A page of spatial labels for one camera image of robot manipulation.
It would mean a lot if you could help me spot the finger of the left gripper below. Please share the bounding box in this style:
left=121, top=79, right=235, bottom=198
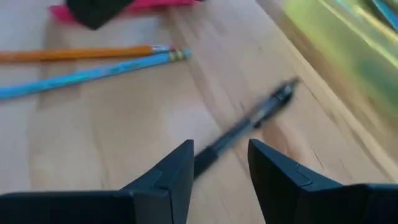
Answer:
left=65, top=0, right=135, bottom=31

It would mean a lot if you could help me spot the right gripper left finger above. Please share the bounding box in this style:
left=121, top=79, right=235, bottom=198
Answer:
left=0, top=139, right=195, bottom=224

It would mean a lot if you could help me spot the orange pencil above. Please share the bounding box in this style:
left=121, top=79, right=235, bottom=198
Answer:
left=0, top=45, right=177, bottom=63

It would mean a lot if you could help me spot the yellow-green translucent supply box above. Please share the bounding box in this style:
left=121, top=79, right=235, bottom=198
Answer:
left=256, top=0, right=398, bottom=131

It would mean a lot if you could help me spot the black pen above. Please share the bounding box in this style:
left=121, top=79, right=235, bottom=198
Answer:
left=193, top=77, right=301, bottom=180

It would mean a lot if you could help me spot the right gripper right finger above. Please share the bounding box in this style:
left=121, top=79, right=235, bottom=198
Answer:
left=248, top=138, right=398, bottom=224

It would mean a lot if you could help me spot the blue plastic item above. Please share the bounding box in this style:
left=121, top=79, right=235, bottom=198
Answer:
left=368, top=0, right=398, bottom=32

